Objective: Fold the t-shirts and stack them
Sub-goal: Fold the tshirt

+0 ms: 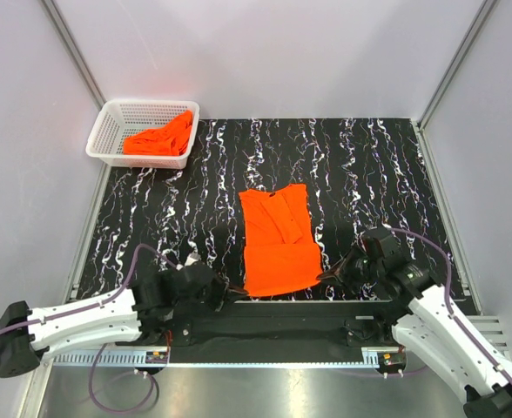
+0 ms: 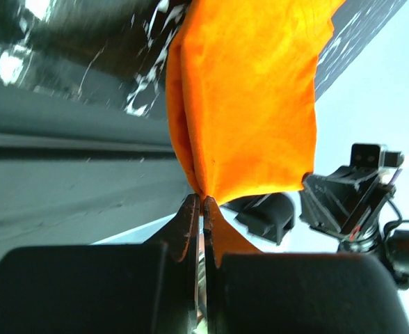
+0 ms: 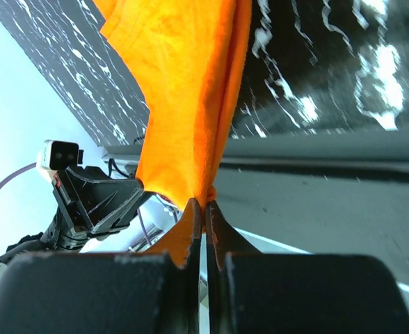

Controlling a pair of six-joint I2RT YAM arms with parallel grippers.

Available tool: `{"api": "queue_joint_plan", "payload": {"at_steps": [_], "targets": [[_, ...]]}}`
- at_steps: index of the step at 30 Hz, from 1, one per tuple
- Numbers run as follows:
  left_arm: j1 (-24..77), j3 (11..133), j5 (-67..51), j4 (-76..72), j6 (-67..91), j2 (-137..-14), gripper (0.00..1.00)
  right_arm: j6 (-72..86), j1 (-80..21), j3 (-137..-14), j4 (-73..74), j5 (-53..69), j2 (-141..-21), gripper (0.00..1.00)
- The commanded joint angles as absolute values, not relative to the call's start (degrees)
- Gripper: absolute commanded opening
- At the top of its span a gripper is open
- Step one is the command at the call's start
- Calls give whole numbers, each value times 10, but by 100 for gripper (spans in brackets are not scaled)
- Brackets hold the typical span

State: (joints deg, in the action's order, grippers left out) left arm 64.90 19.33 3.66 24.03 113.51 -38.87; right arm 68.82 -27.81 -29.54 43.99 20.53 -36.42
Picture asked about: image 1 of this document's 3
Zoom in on connector box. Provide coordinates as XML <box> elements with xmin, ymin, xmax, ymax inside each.
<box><xmin>379</xmin><ymin>352</ymin><xmax>407</xmax><ymax>367</ymax></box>
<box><xmin>145</xmin><ymin>351</ymin><xmax>169</xmax><ymax>364</ymax></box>

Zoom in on aluminium frame rail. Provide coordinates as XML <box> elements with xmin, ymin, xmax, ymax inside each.
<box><xmin>42</xmin><ymin>334</ymin><xmax>409</xmax><ymax>371</ymax></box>

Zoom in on orange t shirts in basket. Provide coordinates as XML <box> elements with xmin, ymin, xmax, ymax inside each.
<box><xmin>123</xmin><ymin>110</ymin><xmax>193</xmax><ymax>157</ymax></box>

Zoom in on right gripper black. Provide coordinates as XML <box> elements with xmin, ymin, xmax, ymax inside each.
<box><xmin>317</xmin><ymin>243</ymin><xmax>384</xmax><ymax>294</ymax></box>

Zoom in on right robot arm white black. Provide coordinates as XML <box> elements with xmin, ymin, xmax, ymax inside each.
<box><xmin>317</xmin><ymin>248</ymin><xmax>512</xmax><ymax>417</ymax></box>

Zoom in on purple cable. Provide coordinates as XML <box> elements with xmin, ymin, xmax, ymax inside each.
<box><xmin>0</xmin><ymin>243</ymin><xmax>183</xmax><ymax>415</ymax></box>
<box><xmin>338</xmin><ymin>226</ymin><xmax>512</xmax><ymax>406</ymax></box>

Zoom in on right connector box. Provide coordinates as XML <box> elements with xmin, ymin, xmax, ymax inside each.
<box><xmin>379</xmin><ymin>352</ymin><xmax>407</xmax><ymax>367</ymax></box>

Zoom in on white plastic basket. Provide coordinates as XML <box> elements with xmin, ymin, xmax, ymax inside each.
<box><xmin>85</xmin><ymin>98</ymin><xmax>200</xmax><ymax>170</ymax></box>

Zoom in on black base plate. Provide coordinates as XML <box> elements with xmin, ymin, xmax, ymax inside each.
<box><xmin>131</xmin><ymin>300</ymin><xmax>400</xmax><ymax>365</ymax></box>

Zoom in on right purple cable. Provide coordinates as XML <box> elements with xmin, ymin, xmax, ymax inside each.
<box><xmin>338</xmin><ymin>226</ymin><xmax>512</xmax><ymax>406</ymax></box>

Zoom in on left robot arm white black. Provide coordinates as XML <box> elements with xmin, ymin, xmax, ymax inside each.
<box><xmin>0</xmin><ymin>262</ymin><xmax>248</xmax><ymax>379</ymax></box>

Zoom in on left connector box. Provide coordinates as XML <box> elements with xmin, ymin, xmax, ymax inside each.
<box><xmin>145</xmin><ymin>351</ymin><xmax>169</xmax><ymax>364</ymax></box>

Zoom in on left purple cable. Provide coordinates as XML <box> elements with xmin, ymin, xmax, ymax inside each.
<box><xmin>0</xmin><ymin>243</ymin><xmax>183</xmax><ymax>415</ymax></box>

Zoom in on black marble pattern mat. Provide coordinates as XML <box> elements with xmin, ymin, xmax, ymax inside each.
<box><xmin>62</xmin><ymin>117</ymin><xmax>479</xmax><ymax>315</ymax></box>

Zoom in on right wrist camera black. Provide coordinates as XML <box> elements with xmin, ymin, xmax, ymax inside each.
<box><xmin>361</xmin><ymin>226</ymin><xmax>403</xmax><ymax>263</ymax></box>

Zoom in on orange t shirt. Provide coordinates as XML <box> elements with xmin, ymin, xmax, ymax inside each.
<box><xmin>239</xmin><ymin>184</ymin><xmax>322</xmax><ymax>298</ymax></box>

